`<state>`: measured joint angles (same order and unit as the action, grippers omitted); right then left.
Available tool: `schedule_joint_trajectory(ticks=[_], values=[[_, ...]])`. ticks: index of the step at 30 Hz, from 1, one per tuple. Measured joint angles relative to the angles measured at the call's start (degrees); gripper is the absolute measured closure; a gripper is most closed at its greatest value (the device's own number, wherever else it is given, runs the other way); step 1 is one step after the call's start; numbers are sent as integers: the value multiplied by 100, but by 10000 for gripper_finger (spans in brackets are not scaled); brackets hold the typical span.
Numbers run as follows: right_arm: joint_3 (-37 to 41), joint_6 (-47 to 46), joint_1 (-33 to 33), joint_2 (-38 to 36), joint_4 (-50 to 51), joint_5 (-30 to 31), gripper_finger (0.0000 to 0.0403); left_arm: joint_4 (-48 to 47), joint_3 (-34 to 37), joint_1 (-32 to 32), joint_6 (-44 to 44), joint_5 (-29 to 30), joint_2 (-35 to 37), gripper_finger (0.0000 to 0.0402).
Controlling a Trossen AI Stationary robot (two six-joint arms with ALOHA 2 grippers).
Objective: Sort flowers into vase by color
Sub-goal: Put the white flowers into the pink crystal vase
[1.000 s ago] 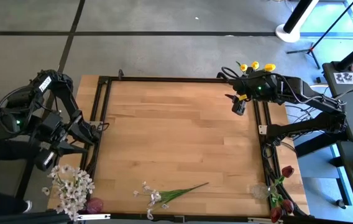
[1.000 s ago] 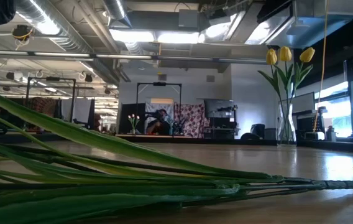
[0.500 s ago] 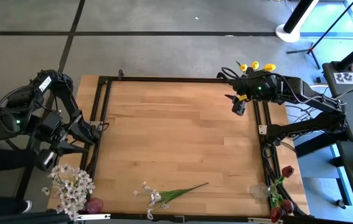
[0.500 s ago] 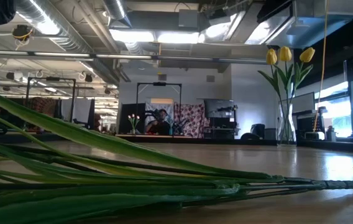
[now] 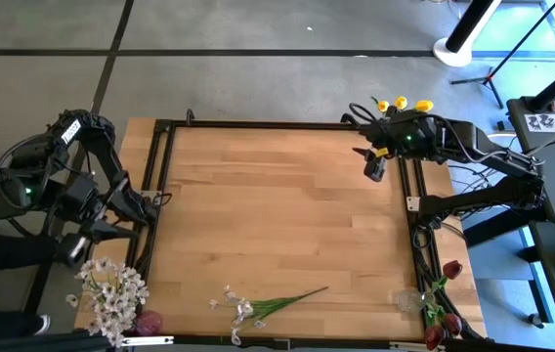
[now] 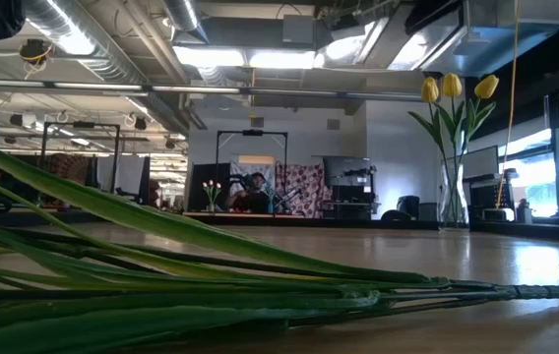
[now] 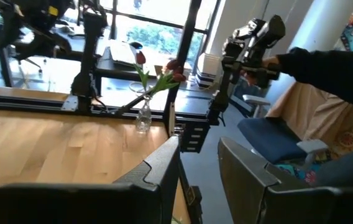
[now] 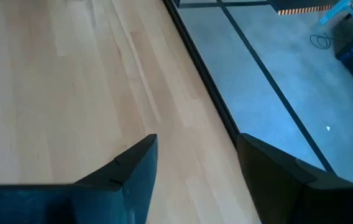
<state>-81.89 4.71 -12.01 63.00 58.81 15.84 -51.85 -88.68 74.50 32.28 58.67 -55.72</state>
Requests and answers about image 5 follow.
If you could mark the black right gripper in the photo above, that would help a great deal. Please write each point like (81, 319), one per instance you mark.
(376, 168)

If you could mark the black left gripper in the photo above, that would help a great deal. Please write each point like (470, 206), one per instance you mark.
(74, 249)

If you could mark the white flower sprig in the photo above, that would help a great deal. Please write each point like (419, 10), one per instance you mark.
(121, 313)
(106, 288)

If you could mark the yellow tulip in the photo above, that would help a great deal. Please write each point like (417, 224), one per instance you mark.
(424, 105)
(383, 105)
(401, 102)

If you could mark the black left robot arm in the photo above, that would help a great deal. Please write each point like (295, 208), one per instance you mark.
(97, 142)

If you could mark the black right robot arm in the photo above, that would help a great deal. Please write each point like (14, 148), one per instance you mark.
(478, 195)

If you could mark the purple glass vase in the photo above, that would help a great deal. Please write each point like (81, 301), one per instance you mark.
(149, 323)

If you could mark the round clear glass vase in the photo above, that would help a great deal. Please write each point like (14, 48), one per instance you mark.
(409, 300)

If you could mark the silver mounting plate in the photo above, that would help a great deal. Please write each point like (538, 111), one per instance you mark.
(409, 346)
(148, 340)

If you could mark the person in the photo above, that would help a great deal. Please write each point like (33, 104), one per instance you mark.
(4, 254)

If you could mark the white round pole base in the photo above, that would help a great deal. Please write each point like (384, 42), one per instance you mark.
(448, 57)

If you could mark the black clamp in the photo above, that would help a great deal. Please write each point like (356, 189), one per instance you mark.
(190, 117)

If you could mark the red tulip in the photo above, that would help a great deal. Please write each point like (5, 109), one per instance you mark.
(434, 337)
(452, 323)
(452, 269)

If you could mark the black tripod stand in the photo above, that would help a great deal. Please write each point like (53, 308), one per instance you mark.
(490, 77)

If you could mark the black desk leg bar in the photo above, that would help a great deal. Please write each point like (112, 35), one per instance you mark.
(502, 227)

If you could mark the green flower stems foreground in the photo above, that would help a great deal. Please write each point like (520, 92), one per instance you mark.
(268, 307)

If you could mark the black caster wheel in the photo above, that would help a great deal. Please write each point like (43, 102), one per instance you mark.
(535, 321)

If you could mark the white bracket plate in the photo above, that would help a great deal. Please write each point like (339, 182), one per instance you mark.
(413, 204)

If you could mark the black aluminium table frame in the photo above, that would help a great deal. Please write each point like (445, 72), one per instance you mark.
(258, 124)

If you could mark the black frame beam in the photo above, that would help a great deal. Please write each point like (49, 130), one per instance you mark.
(38, 343)

